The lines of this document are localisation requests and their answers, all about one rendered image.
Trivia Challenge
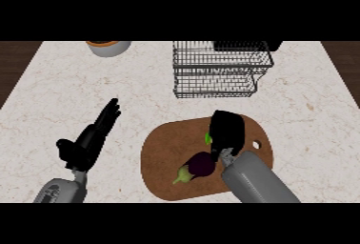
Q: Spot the brown wooden cutting board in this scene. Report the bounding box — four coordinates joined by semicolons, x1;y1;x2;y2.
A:
139;114;275;202

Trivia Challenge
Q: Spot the white pot with orange rim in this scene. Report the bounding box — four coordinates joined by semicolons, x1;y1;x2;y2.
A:
85;40;135;58

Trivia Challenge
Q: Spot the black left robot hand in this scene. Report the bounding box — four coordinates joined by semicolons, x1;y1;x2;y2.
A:
55;97;123;173

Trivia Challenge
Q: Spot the purple eggplant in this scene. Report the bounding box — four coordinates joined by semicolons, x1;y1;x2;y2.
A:
172;151;219;185

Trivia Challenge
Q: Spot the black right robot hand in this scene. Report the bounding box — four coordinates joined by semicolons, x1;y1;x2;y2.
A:
209;110;247;163

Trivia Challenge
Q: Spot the black wire tiered basket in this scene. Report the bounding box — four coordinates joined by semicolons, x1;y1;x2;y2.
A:
172;40;277;100

